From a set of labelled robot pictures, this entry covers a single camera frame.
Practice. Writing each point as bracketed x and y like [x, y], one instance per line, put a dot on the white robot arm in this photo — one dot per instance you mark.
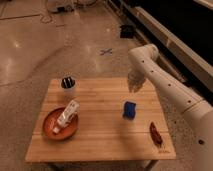
[196, 111]

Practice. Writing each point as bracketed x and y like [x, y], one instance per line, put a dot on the blue sponge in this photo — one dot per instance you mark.
[129, 110]

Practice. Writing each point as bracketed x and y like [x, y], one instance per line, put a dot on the dark red utensil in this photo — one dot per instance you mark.
[156, 137]

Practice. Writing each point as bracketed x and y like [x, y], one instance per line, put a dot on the black box on floor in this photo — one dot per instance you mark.
[127, 31]

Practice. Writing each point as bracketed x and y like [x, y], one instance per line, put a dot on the orange-red plate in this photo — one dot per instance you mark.
[50, 122]

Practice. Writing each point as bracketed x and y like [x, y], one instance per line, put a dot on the wooden table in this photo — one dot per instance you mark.
[103, 133]

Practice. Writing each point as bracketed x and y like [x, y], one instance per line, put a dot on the white cup with markers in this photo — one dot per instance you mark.
[68, 86]

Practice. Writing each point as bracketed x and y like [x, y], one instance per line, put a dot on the white spray bottle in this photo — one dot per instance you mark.
[65, 118]

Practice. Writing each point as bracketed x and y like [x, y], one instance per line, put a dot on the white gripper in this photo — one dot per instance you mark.
[135, 85]

